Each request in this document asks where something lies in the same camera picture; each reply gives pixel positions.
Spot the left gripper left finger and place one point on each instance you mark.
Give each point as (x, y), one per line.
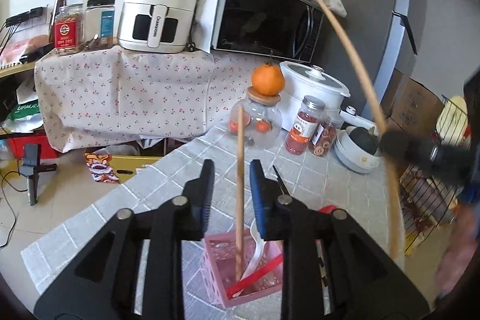
(202, 199)

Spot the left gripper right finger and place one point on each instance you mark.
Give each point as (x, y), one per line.
(262, 199)

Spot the black chopstick gold band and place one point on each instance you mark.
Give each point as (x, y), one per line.
(280, 181)

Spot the wooden chopstick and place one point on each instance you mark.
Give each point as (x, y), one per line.
(239, 217)
(396, 234)

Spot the white plastic spoon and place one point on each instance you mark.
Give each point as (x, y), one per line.
(257, 254)

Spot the person right hand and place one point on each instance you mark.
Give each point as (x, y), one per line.
(461, 247)

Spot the red spice jar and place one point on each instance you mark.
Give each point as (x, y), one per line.
(305, 124)

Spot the glass jar wooden lid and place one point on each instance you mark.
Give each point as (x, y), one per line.
(262, 119)

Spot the dried fruit jar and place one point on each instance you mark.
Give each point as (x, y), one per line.
(326, 132)

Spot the cardboard boxes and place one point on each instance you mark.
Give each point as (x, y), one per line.
(409, 106)

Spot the dark green squash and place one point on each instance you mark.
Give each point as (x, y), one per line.
(367, 141)

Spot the white stacked bowls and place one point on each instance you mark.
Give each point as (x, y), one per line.
(352, 156)

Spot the orange mandarin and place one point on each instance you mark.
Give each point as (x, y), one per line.
(268, 79)

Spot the white electric pot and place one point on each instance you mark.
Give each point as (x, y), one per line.
(301, 81)

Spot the floral cabinet cloth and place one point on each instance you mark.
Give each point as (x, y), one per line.
(113, 96)

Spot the white air fryer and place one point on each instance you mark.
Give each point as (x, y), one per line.
(155, 26)

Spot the black microwave oven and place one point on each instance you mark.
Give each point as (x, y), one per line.
(286, 29)

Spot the grey refrigerator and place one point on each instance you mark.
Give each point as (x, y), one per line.
(390, 12)

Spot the wooden shelf unit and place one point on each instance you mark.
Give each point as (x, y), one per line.
(24, 40)

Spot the blue label jar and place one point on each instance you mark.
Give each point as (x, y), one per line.
(99, 24)

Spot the red label jar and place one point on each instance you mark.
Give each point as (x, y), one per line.
(68, 29)

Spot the black wire rack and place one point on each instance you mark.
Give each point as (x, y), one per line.
(426, 201)

